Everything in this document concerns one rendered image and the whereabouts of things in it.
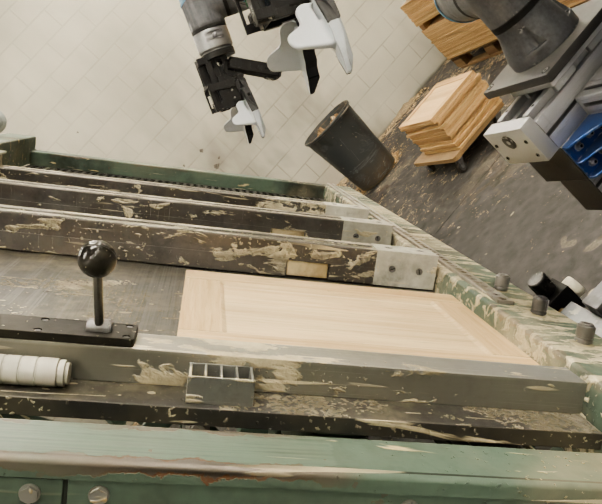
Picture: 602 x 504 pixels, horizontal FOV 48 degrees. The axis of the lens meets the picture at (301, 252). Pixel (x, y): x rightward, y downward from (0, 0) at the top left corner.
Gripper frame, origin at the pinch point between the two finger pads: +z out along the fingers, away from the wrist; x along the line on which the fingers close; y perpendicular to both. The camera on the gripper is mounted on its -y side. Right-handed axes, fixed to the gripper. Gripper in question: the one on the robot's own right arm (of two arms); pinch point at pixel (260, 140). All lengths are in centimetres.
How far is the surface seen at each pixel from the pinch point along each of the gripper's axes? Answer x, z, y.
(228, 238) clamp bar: 18.0, 15.2, 16.1
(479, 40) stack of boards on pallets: -359, -20, -279
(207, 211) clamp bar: -15.4, 11.1, 14.3
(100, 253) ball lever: 75, 6, 35
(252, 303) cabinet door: 42, 23, 19
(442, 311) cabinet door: 41, 37, -10
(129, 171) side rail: -117, -7, 25
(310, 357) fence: 70, 26, 19
